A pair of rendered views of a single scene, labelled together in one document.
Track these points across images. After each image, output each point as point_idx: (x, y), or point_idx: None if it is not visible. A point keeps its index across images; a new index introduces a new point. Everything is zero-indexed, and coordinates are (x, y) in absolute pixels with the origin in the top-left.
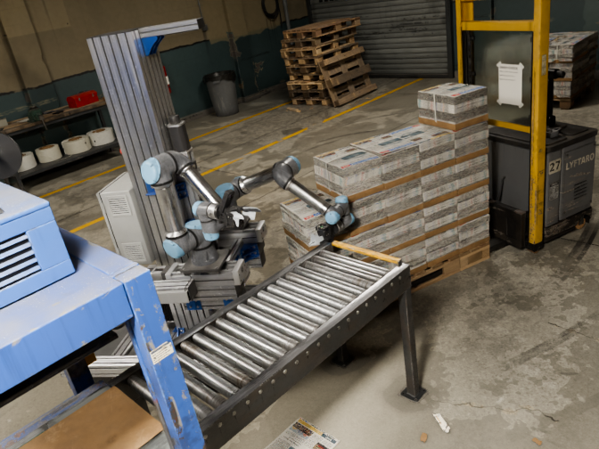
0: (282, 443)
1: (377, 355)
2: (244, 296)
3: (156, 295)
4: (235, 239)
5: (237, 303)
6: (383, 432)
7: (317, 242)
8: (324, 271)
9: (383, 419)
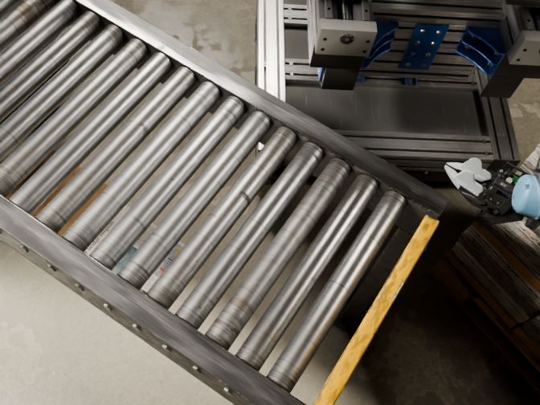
0: (147, 237)
1: (368, 382)
2: (193, 57)
3: None
4: (497, 3)
5: (166, 49)
6: (165, 402)
7: (458, 182)
8: (295, 212)
9: (196, 401)
